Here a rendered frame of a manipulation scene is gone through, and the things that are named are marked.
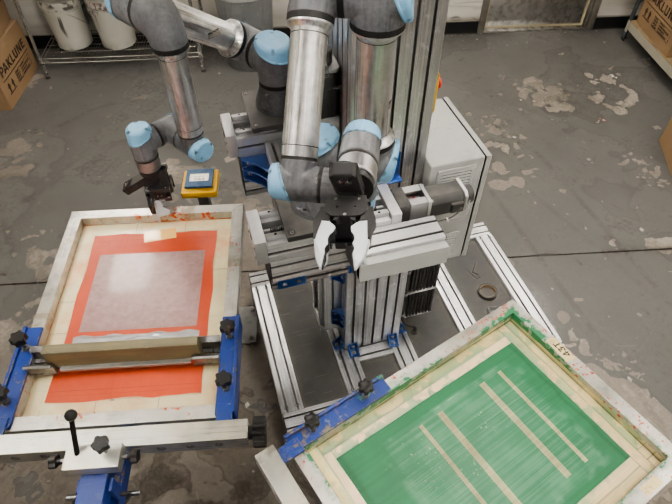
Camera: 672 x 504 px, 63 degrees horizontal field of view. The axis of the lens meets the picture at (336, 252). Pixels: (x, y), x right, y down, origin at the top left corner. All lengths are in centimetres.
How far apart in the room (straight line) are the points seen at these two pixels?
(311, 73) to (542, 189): 271
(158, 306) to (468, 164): 104
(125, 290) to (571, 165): 296
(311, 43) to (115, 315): 103
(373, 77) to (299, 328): 153
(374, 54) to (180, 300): 95
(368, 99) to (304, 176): 26
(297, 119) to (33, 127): 351
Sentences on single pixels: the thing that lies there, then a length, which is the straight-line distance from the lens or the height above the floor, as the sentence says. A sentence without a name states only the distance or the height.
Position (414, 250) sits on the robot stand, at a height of 117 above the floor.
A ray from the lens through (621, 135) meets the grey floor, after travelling 436.
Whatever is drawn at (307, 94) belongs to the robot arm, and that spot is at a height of 171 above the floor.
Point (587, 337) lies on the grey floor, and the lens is 302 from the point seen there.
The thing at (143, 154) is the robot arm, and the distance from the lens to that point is 179.
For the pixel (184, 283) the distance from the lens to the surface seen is 179.
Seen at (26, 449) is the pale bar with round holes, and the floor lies 104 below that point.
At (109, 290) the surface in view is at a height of 96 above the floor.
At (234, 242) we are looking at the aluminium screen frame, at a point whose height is 99.
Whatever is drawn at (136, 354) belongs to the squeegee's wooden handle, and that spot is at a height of 103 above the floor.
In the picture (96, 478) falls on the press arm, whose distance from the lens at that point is 145.
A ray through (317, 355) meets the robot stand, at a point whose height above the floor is 21.
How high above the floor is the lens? 231
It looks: 48 degrees down
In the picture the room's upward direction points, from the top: straight up
